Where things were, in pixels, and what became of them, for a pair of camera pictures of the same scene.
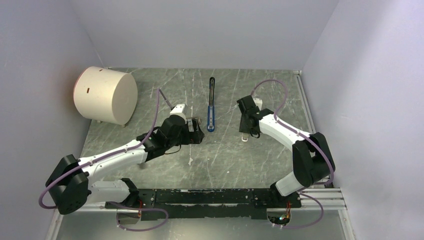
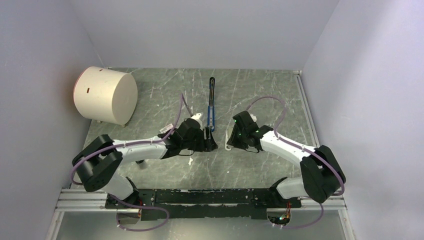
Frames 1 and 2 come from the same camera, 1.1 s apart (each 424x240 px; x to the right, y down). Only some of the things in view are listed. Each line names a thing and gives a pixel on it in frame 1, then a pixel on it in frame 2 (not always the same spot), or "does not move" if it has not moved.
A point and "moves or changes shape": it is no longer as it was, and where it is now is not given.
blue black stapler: (211, 107) does not move
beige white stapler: (245, 137) moves or changes shape
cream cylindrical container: (105, 94) does not move
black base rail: (168, 204) does not move
